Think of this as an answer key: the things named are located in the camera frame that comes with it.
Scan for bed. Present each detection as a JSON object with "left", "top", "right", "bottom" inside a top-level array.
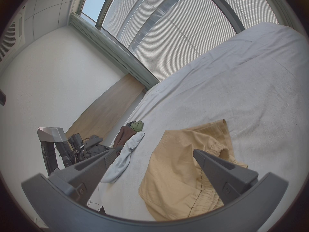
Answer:
[{"left": 65, "top": 22, "right": 309, "bottom": 222}]

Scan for tan drawstring shorts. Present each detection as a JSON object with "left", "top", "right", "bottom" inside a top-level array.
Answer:
[{"left": 138, "top": 119, "right": 249, "bottom": 222}]

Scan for green garment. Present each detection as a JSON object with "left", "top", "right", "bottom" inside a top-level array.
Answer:
[{"left": 131, "top": 121, "right": 145, "bottom": 132}]

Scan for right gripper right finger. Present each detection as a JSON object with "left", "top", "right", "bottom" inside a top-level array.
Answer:
[{"left": 193, "top": 149, "right": 259, "bottom": 206}]

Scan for brown garment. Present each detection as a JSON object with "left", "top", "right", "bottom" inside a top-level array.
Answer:
[{"left": 113, "top": 125, "right": 138, "bottom": 155}]

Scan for white ceiling air conditioner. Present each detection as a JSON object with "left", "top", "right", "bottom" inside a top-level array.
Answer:
[{"left": 0, "top": 6, "right": 26, "bottom": 63}]

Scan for pale grey garment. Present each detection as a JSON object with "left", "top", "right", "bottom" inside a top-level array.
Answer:
[{"left": 101, "top": 131, "right": 146, "bottom": 184}]

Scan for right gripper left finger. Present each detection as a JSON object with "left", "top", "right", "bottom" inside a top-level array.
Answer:
[{"left": 49, "top": 149, "right": 118, "bottom": 206}]

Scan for window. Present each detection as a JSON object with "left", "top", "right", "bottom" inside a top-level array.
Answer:
[{"left": 81, "top": 0, "right": 281, "bottom": 82}]

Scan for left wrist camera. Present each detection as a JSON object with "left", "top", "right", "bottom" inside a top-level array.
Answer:
[{"left": 89, "top": 134, "right": 104, "bottom": 145}]

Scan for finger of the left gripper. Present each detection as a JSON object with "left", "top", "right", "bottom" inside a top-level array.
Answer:
[{"left": 110, "top": 145, "right": 123, "bottom": 157}]

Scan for grey-green curtain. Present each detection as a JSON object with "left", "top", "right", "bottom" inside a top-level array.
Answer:
[{"left": 70, "top": 11, "right": 160, "bottom": 90}]

